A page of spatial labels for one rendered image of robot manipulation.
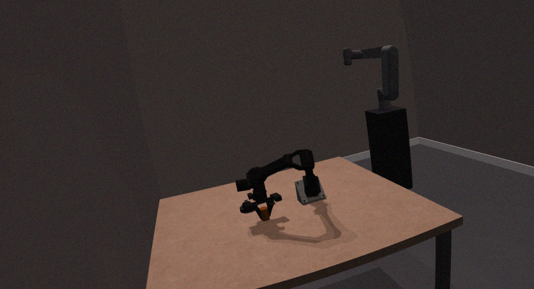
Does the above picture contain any orange knob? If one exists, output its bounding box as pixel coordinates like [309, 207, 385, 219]
[259, 206, 270, 221]

